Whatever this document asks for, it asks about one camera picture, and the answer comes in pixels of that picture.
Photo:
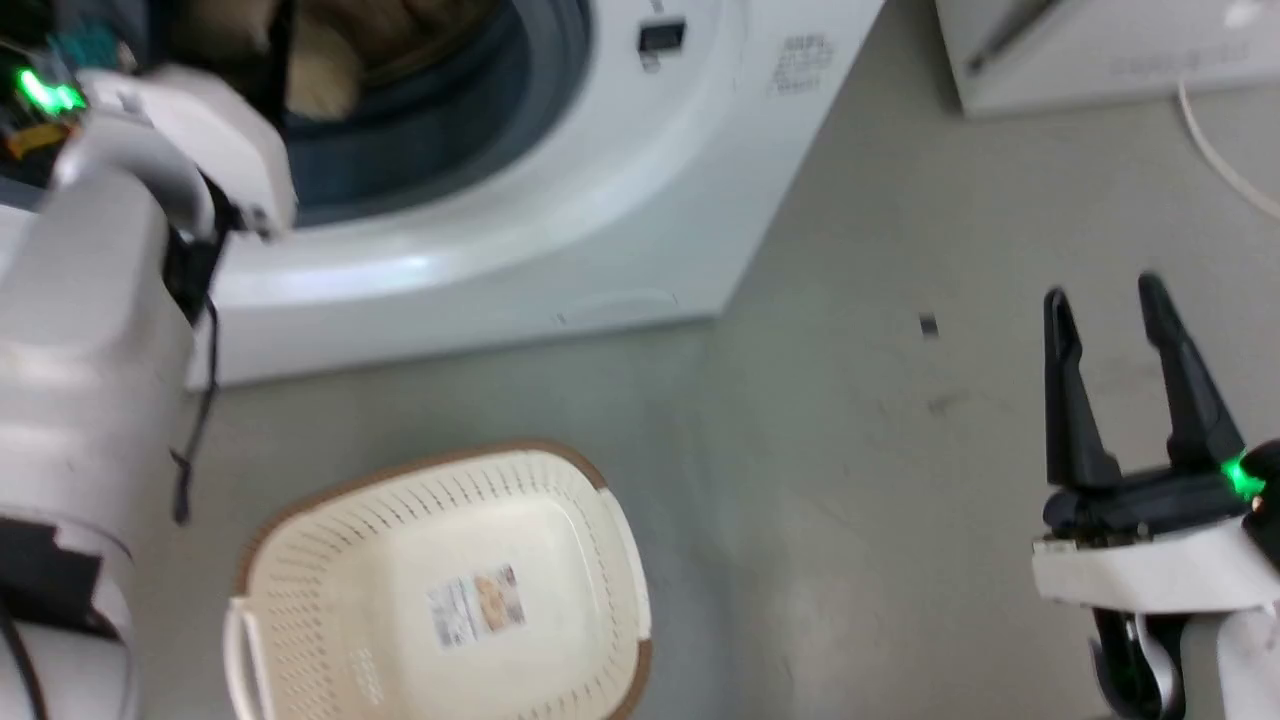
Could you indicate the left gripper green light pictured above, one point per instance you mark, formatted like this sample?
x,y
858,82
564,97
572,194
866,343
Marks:
x,y
40,120

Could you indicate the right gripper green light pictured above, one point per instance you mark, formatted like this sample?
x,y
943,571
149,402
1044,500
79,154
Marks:
x,y
1160,540

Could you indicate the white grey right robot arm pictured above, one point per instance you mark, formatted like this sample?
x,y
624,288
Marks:
x,y
1200,665

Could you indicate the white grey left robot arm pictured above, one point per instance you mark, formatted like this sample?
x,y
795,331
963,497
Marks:
x,y
90,330

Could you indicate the white front-load washing machine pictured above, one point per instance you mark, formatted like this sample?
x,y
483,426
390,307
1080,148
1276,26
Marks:
x,y
620,200

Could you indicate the cream laundry basket brown rim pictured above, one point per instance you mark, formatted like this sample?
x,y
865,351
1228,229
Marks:
x,y
440,590

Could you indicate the small dark floor scrap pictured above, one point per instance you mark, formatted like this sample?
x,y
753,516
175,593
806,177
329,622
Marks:
x,y
929,325

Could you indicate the beige laundry in drum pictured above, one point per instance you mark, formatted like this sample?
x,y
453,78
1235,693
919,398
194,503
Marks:
x,y
320,80

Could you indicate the white appliance cabinet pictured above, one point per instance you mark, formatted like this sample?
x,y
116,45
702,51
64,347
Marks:
x,y
1110,45

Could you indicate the grey rubber drum door gasket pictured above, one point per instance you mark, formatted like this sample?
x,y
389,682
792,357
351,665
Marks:
x,y
450,130

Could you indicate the paper product sticker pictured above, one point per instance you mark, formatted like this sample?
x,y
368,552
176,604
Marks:
x,y
476,604

